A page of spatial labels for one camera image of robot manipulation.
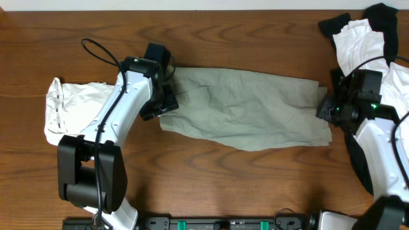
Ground white shirt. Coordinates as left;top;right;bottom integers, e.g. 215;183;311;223
332;19;408;118

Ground khaki shorts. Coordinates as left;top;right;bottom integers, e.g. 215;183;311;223
160;68;332;151

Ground folded white cloth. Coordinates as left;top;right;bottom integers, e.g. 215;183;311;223
44;78;114;146

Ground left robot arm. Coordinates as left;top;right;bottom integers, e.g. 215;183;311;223
57;43;179;229

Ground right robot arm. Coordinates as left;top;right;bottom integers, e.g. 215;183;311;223
309;69;408;229

